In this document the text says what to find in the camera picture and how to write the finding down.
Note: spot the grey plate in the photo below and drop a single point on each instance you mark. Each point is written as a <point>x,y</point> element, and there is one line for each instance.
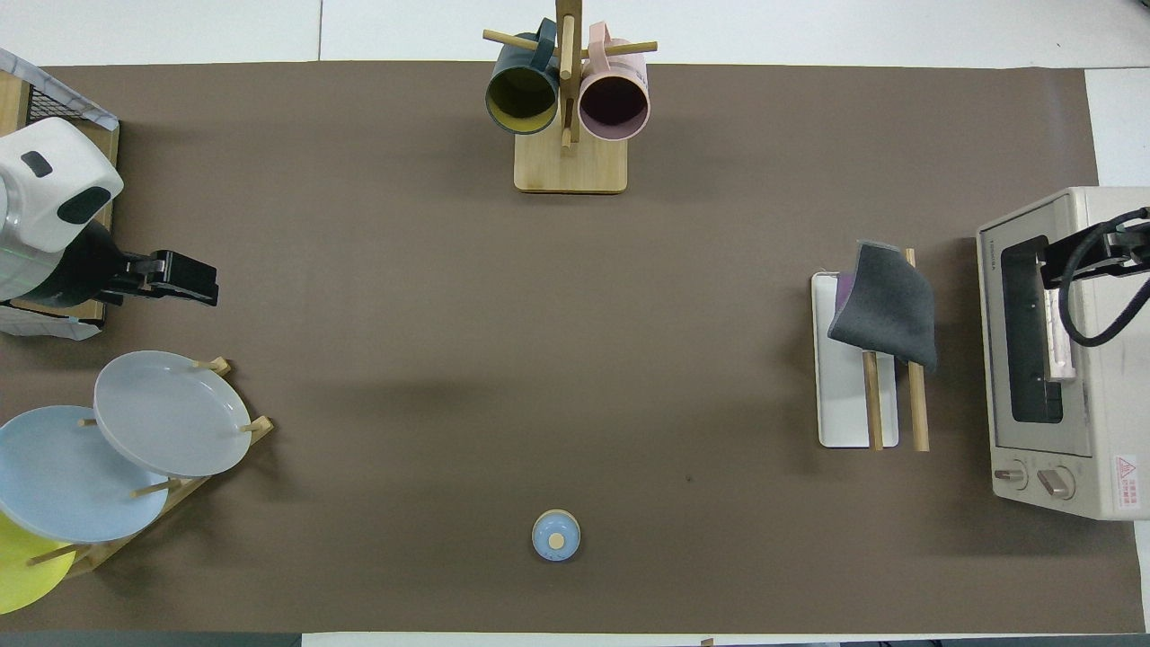
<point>171,413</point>

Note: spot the yellow plate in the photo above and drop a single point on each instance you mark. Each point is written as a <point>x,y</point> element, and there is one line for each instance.
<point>22,575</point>

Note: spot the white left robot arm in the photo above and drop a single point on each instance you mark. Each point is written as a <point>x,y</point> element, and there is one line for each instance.
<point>49,180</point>

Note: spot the wooden plate rack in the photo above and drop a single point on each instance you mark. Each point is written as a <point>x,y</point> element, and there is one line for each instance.
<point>180,490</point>

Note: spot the small blue bell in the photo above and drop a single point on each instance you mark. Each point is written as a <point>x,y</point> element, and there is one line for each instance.
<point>555,536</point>

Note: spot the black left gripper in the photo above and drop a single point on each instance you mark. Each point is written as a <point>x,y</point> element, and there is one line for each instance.
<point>90,274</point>

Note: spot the cream toaster oven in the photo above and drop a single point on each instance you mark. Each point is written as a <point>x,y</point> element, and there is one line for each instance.
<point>1101,422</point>

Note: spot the wooden mug tree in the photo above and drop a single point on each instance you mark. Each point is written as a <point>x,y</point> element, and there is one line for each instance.
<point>570,171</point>

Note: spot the wooden shelf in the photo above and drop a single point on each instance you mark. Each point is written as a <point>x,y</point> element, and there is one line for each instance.
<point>9,99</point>

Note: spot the light blue plate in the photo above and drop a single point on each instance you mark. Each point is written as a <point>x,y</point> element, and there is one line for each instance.
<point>63,476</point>

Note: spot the purple and grey towel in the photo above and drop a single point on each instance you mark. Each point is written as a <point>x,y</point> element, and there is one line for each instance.
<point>885,305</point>

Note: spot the white rack with wooden bars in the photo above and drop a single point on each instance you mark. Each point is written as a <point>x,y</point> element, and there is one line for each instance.
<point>844,404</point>

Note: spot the pink mug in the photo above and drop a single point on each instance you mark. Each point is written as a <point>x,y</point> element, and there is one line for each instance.
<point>614,103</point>

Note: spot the brown table mat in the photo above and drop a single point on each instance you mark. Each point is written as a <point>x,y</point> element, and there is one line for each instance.
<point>539,359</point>

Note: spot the dark teal mug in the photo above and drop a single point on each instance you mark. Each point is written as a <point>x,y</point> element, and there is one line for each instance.
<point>523,99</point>

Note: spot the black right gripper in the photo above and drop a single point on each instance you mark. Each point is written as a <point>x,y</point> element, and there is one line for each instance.
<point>1123,252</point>

